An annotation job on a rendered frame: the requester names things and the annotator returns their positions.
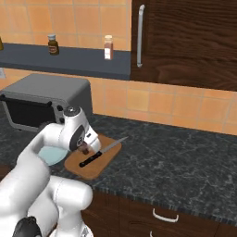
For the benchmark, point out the dark wood cabinet panel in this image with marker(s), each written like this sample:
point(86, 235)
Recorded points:
point(103, 213)

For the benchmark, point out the white wall outlet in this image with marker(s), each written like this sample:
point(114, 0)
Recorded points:
point(2, 73)

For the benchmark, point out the dark wood cupboard door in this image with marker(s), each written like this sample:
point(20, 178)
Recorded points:
point(191, 43)

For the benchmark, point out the dark wood drawer front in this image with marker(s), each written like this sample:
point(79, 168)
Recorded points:
point(191, 225)

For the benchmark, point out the light blue plate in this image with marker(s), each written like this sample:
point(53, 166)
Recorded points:
point(52, 155)

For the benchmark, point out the wooden cutting board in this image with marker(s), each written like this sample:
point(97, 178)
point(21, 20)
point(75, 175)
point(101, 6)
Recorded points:
point(92, 168)

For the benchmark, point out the brown meat piece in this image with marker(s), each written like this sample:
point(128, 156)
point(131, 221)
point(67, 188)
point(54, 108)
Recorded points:
point(85, 150)

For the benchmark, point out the dark grey wall shelf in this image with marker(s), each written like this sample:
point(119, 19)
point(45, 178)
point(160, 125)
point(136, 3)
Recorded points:
point(77, 63)

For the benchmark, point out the brown jar with white lid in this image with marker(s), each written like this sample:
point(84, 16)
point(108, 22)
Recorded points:
point(53, 46)

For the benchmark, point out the grey toaster oven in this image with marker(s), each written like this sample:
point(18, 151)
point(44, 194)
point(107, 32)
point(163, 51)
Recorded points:
point(43, 86)

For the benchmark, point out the black toaster oven knob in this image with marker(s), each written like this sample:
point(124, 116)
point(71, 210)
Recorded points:
point(59, 108)
point(62, 119)

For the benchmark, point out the spice bottle with white label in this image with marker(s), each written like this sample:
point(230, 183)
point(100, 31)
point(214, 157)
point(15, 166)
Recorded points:
point(108, 47)

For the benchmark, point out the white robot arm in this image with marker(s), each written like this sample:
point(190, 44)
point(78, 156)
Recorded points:
point(37, 182)

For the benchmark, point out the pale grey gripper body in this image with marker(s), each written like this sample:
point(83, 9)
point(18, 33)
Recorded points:
point(95, 144)

